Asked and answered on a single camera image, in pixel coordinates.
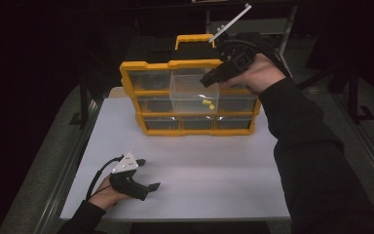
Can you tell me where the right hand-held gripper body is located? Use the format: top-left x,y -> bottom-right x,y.
208,3 -> 257,81

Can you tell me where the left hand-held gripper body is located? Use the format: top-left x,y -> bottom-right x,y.
109,150 -> 150,202

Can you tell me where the clear plastic drawer bin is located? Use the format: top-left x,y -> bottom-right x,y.
169,68 -> 220,115

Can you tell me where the yellow black organizer case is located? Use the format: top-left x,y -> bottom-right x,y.
119,32 -> 275,137

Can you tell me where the person's left hand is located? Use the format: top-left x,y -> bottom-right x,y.
88,175 -> 128,212

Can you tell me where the person's right hand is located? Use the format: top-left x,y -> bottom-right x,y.
222,53 -> 286,96

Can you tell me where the grid of clear small drawers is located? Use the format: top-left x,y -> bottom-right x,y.
129,67 -> 261,131

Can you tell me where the black metal stand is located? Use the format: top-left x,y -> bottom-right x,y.
347,64 -> 374,124
69,69 -> 94,130

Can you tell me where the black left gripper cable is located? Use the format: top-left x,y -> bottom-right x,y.
86,155 -> 125,200

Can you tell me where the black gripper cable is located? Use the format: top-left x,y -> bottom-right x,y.
86,155 -> 125,200
227,38 -> 290,77

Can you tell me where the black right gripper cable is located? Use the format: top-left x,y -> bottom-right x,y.
227,38 -> 290,77

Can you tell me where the white metal desk frame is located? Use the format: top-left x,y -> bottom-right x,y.
206,5 -> 298,81

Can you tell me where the grey metal rail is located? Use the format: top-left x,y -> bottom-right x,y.
33,97 -> 103,234
330,94 -> 374,196

